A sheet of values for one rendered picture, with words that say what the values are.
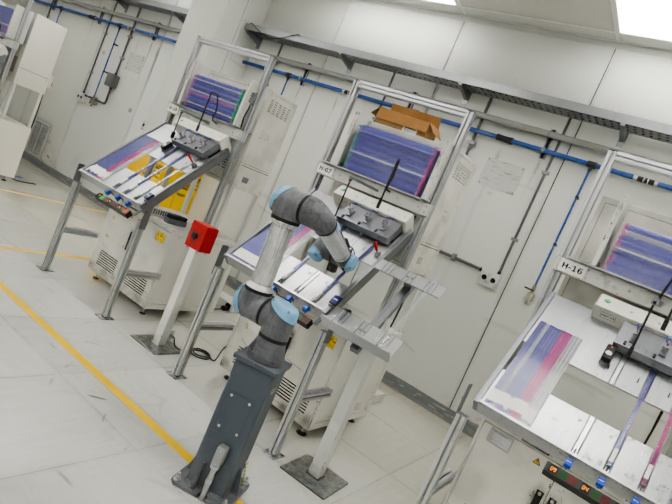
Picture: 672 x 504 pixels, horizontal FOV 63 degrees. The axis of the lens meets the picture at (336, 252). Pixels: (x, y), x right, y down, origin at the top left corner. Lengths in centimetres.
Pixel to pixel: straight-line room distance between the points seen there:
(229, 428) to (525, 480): 123
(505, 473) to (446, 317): 197
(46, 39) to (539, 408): 575
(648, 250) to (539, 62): 234
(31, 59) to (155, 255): 331
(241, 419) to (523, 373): 111
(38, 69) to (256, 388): 507
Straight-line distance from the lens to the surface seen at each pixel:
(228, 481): 224
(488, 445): 257
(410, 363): 444
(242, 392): 211
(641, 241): 260
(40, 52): 658
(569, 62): 456
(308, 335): 292
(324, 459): 265
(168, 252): 369
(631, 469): 223
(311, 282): 265
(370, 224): 285
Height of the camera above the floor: 123
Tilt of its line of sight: 5 degrees down
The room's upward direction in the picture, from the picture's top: 23 degrees clockwise
